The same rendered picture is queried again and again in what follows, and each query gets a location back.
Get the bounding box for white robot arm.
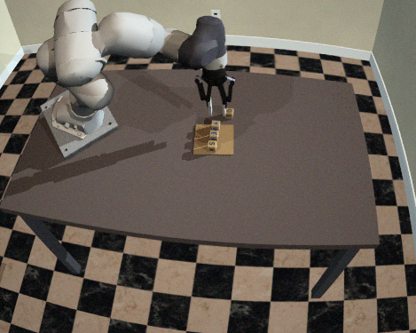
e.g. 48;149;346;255
36;0;227;139

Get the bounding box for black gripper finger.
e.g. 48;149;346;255
195;75;212;115
216;76;235;116

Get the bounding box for wooden letter block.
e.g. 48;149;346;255
209;131;219;142
224;108;233;119
208;140;217;153
211;121;220;132

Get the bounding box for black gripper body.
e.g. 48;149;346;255
201;68;228;86

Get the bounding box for tan square mat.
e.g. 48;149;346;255
193;124;233;155

